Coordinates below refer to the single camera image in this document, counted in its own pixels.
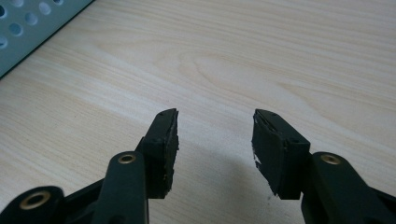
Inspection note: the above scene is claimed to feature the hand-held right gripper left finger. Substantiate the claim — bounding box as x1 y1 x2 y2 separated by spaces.
135 107 180 200

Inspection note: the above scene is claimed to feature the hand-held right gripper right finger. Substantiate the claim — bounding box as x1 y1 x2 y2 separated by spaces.
251 108 312 201

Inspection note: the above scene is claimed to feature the light blue perforated basket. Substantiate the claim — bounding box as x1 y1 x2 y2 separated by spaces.
0 0 95 79

